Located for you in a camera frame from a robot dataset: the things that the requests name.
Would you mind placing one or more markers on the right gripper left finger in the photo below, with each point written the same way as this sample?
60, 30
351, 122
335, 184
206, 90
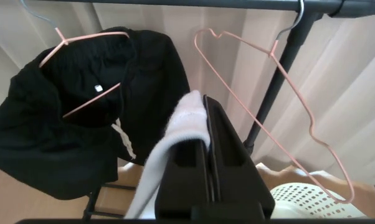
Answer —
181, 193

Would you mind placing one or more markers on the black clothes rack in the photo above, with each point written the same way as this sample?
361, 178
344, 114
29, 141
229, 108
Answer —
284, 68

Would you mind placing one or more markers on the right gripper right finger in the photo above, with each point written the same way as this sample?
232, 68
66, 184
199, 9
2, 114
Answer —
237, 186

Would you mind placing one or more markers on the white laundry basket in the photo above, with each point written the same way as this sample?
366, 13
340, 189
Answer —
306, 202

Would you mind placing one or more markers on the black garment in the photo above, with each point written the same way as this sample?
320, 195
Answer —
50, 149

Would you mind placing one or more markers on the white garment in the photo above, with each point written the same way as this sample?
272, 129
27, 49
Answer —
181, 124

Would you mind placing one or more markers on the pink clothes hanger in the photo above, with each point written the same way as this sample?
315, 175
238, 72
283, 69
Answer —
273, 49
62, 38

